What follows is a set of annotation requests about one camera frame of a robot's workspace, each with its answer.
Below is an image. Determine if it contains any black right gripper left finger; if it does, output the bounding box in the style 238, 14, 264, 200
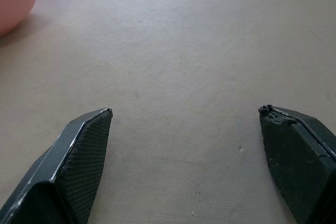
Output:
0, 107, 113, 224

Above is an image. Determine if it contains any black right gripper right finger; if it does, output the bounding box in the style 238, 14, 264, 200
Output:
258, 104, 336, 224

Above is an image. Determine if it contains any pink round object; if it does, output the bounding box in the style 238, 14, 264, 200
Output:
0, 0, 40, 37

